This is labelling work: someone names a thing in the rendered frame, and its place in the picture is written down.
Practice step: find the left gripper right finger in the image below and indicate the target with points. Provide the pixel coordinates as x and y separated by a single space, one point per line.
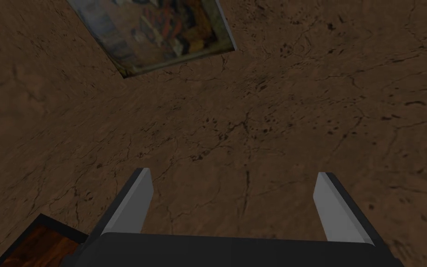
337 215

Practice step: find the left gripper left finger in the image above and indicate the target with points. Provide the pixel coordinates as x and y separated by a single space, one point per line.
130 207

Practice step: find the brown wooden furniture with black edge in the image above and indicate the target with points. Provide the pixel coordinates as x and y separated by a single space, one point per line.
39 246

